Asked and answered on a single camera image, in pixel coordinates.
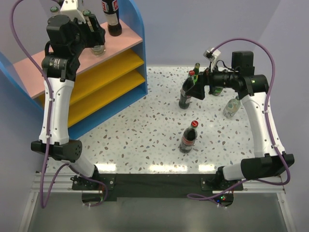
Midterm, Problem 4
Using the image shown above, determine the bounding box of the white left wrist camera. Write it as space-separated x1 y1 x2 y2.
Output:
60 0 84 22

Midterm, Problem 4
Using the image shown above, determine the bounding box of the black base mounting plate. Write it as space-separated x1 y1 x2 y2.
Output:
71 171 243 206

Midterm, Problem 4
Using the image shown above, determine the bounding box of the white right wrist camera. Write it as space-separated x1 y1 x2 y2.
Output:
203 48 221 71

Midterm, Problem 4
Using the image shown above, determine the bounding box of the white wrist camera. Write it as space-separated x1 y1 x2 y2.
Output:
60 0 84 22
203 48 221 71

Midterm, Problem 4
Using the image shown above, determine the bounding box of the cola bottle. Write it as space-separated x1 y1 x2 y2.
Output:
179 70 195 109
179 120 198 153

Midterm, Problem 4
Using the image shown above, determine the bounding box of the clear soda bottle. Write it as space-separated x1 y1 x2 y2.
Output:
91 45 106 56
223 96 241 118
50 6 60 16

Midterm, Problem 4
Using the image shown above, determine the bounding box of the aluminium rail frame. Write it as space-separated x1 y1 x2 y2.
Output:
19 170 296 232

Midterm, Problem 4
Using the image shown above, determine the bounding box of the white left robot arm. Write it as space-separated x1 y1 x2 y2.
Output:
31 11 105 189

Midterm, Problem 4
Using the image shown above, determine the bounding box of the green glass bottle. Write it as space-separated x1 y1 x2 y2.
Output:
210 87 223 96
193 63 200 83

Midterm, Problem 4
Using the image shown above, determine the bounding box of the green glass bottle left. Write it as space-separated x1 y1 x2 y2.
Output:
193 63 200 83

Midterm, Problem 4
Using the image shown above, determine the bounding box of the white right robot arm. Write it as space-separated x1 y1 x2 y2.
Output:
185 51 295 190

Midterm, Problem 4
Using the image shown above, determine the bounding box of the clear soda bottle shelved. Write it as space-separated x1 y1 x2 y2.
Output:
83 10 91 22

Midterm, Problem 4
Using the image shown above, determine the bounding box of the blue shelf with coloured boards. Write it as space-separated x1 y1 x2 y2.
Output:
0 0 147 139

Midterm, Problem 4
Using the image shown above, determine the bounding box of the green glass bottle right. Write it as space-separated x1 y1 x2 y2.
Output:
210 87 223 96

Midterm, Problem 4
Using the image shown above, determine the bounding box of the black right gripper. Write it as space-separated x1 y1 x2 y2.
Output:
186 60 238 100

